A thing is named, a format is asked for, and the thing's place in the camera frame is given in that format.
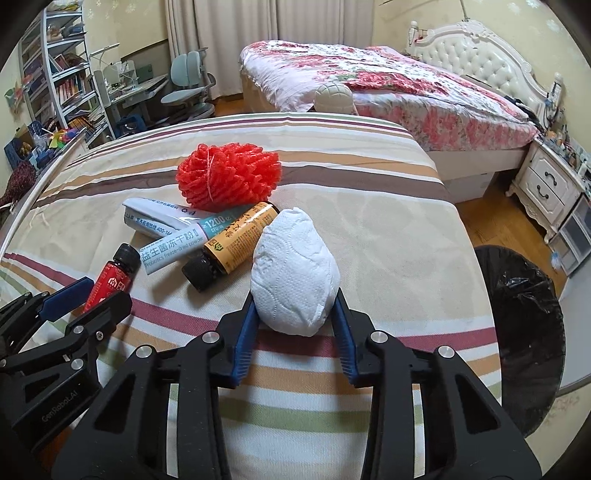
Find blue plastic crate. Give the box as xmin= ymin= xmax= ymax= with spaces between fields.
xmin=4 ymin=121 xmax=49 ymax=168

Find white sliding wardrobe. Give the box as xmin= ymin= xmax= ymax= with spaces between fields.
xmin=551 ymin=272 xmax=591 ymax=398

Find thin bent pole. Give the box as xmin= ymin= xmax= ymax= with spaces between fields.
xmin=379 ymin=0 xmax=468 ymax=23

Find white under-bed box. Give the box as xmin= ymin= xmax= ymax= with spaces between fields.
xmin=445 ymin=171 xmax=499 ymax=204

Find maroon knitted cloth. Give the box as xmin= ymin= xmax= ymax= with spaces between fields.
xmin=0 ymin=161 xmax=38 ymax=208

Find clear plastic drawer unit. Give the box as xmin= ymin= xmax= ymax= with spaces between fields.
xmin=551 ymin=194 xmax=591 ymax=275

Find blue white powder packet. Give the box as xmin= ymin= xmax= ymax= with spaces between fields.
xmin=139 ymin=210 xmax=241 ymax=277

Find clutter of small bottles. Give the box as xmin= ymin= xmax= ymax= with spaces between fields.
xmin=540 ymin=83 xmax=591 ymax=171

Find white squeezed tube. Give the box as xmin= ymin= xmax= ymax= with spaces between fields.
xmin=122 ymin=198 xmax=218 ymax=232

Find red foam fruit net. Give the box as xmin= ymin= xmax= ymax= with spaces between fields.
xmin=176 ymin=143 xmax=283 ymax=214

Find beige curtains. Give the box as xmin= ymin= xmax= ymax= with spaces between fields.
xmin=164 ymin=0 xmax=375 ymax=100

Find floral quilt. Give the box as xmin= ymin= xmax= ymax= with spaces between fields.
xmin=239 ymin=39 xmax=541 ymax=153

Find bin with black bag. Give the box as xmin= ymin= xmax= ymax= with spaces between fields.
xmin=473 ymin=246 xmax=566 ymax=437

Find white study desk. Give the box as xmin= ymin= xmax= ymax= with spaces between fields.
xmin=92 ymin=74 xmax=169 ymax=134

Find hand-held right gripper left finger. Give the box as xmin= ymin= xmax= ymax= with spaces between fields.
xmin=53 ymin=295 xmax=260 ymax=480

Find striped tablecloth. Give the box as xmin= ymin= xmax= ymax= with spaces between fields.
xmin=0 ymin=112 xmax=502 ymax=480

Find red bottle with black cap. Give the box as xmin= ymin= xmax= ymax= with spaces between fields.
xmin=83 ymin=244 xmax=140 ymax=315

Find white bookshelf with books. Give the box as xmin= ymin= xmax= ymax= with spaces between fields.
xmin=18 ymin=7 xmax=116 ymax=144

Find black bag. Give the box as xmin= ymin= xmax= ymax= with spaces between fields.
xmin=505 ymin=95 xmax=541 ymax=125

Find white nightstand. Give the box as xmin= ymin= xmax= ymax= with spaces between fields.
xmin=508 ymin=138 xmax=585 ymax=243

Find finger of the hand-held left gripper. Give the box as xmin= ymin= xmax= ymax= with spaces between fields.
xmin=0 ymin=292 xmax=134 ymax=372
xmin=0 ymin=277 xmax=96 ymax=352

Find beige ribbed round object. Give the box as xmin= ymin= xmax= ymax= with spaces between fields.
xmin=314 ymin=82 xmax=356 ymax=115

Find white paper ball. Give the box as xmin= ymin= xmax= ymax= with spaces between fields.
xmin=250 ymin=208 xmax=341 ymax=336

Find white bed with tufted headboard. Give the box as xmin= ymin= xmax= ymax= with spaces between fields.
xmin=239 ymin=21 xmax=561 ymax=204

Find gold bottle with black cap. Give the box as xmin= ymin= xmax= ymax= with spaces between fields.
xmin=181 ymin=202 xmax=280 ymax=292

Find colourful toys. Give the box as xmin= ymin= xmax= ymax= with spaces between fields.
xmin=44 ymin=128 xmax=86 ymax=151

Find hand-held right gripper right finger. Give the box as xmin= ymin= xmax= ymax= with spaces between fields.
xmin=329 ymin=288 xmax=543 ymax=480

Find light blue desk chair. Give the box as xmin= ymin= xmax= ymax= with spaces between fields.
xmin=159 ymin=52 xmax=218 ymax=123

